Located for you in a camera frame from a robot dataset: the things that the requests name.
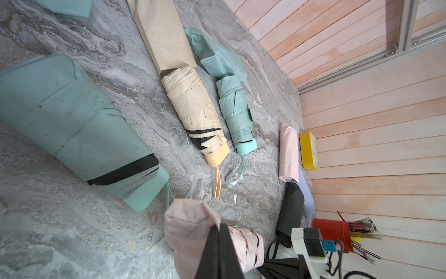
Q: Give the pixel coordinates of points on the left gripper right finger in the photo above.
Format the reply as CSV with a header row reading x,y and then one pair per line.
x,y
229,267

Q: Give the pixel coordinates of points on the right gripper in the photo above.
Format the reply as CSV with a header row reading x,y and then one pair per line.
x,y
289,268

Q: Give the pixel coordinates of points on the lavender umbrella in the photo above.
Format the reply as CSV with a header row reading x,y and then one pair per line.
x,y
309,205

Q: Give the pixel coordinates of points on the mint green umbrella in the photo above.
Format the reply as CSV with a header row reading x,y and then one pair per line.
x,y
52,101
236,112

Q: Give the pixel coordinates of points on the yellow alarm clock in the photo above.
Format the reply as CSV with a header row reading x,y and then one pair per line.
x,y
309,150

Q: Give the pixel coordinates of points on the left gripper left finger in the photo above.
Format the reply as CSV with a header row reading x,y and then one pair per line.
x,y
209,263

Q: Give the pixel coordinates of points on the black umbrella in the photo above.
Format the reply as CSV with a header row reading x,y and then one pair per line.
x,y
290,217

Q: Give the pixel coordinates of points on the red pen holder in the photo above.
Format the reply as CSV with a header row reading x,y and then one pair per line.
x,y
350,234

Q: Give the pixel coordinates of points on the beige umbrella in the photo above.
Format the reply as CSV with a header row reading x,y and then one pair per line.
x,y
192,103

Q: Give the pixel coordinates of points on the pink sleeve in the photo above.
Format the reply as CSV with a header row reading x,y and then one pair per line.
x,y
187,223

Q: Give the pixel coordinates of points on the mint green sleeve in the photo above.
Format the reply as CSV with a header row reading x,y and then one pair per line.
x,y
81,8
215,58

